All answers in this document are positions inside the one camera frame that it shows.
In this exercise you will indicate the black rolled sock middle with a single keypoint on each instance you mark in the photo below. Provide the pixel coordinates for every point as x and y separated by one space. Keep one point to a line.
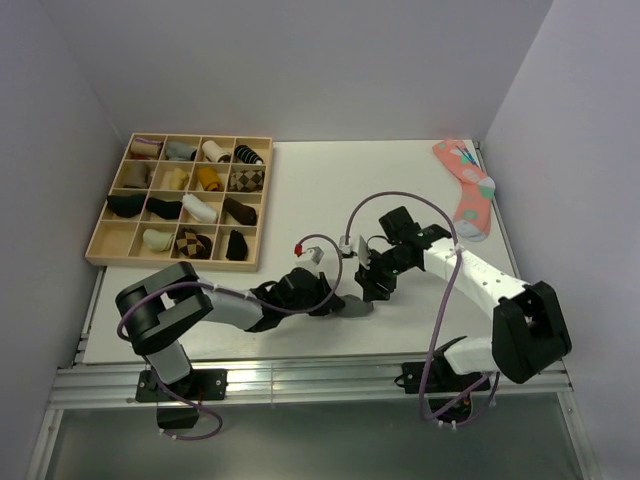
167 210

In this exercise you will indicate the wooden compartment tray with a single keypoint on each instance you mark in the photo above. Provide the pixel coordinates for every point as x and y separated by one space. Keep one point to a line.
118 241

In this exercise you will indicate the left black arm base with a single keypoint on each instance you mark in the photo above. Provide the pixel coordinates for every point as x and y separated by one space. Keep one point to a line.
181 405

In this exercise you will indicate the light blue rolled sock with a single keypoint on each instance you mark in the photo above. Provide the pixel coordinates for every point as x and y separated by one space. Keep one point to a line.
179 151

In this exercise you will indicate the aluminium rail frame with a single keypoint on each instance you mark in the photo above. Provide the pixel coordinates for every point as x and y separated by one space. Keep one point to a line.
271 381

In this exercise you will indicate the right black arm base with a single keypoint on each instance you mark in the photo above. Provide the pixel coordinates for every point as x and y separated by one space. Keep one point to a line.
430 380

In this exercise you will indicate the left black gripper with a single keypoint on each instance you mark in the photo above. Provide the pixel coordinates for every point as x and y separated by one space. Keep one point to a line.
322 288

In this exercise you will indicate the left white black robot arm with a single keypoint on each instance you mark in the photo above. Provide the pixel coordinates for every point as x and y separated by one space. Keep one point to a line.
158 310

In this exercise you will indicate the black rolled sock bottom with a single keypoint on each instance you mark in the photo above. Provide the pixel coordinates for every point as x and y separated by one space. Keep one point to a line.
237 248

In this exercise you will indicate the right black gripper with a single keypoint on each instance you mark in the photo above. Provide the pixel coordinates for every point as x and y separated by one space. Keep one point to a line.
368 278

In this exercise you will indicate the grey sock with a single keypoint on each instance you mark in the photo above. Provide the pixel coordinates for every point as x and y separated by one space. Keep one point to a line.
354 307

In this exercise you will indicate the pale green rolled sock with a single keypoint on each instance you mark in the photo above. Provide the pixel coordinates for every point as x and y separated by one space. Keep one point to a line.
157 241

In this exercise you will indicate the black rolled sock left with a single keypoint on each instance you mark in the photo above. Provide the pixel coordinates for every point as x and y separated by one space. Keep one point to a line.
126 206

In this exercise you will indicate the cream rolled sock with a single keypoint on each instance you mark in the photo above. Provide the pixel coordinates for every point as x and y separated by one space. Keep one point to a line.
175 180

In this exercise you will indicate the black white striped sock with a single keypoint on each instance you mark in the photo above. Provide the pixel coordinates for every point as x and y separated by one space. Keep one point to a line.
247 155

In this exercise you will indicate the beige purple rolled sock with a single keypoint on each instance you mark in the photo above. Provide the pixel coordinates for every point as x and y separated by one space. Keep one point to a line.
145 148

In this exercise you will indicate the black rolled sock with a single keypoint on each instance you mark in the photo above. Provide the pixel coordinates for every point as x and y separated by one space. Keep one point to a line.
237 248
126 206
167 210

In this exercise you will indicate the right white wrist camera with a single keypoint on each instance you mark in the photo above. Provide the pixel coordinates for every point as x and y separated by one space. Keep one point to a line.
355 248

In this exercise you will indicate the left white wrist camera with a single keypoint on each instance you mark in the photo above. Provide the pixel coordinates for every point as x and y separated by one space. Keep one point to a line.
308 258

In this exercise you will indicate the taupe rolled sock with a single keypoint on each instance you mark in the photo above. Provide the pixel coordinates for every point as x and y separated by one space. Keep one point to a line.
138 176

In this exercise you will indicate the dark brown rolled sock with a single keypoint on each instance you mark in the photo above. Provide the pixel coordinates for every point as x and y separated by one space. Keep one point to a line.
241 213

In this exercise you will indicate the white brown rolled sock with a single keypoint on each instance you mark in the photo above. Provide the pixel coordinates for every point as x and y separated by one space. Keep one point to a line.
214 153

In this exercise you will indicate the brown argyle rolled sock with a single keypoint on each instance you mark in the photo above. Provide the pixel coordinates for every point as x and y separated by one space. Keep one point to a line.
193 245

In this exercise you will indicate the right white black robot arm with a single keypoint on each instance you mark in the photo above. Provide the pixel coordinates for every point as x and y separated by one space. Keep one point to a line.
528 329

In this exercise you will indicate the brown checkered rolled sock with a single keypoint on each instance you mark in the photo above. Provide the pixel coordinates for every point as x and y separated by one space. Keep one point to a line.
246 181

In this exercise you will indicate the pink patterned sock pair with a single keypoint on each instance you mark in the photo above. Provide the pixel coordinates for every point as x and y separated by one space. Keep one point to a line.
472 218

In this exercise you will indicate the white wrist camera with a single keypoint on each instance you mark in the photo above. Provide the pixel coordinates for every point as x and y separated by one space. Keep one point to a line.
308 258
355 248

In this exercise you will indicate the mustard yellow rolled sock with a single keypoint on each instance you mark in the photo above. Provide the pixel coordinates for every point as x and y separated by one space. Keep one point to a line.
209 179

